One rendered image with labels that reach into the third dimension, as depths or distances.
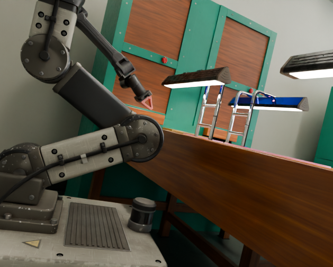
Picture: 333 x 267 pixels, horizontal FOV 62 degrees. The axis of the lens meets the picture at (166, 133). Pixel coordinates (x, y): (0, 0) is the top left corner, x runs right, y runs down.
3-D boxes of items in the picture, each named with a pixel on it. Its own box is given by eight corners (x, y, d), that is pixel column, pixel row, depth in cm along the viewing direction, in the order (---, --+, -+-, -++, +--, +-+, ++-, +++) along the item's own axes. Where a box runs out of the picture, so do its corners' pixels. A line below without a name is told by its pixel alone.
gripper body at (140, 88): (144, 92, 150) (136, 81, 147) (152, 93, 141) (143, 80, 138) (135, 100, 148) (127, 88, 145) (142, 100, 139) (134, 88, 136)
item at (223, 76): (217, 79, 125) (221, 63, 125) (160, 85, 181) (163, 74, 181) (231, 84, 129) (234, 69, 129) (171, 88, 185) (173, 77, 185)
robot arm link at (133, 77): (127, 77, 136) (135, 71, 138) (121, 79, 142) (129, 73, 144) (135, 89, 139) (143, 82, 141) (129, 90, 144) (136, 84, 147)
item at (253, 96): (239, 162, 164) (257, 88, 163) (219, 156, 181) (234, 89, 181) (262, 166, 172) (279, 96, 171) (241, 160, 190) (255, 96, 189)
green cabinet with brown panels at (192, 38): (99, 102, 181) (131, -42, 179) (84, 101, 230) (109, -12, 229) (252, 140, 241) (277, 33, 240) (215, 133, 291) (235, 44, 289)
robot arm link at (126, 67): (60, 10, 134) (78, 1, 139) (61, 18, 139) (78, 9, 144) (121, 74, 133) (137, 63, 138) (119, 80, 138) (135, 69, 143)
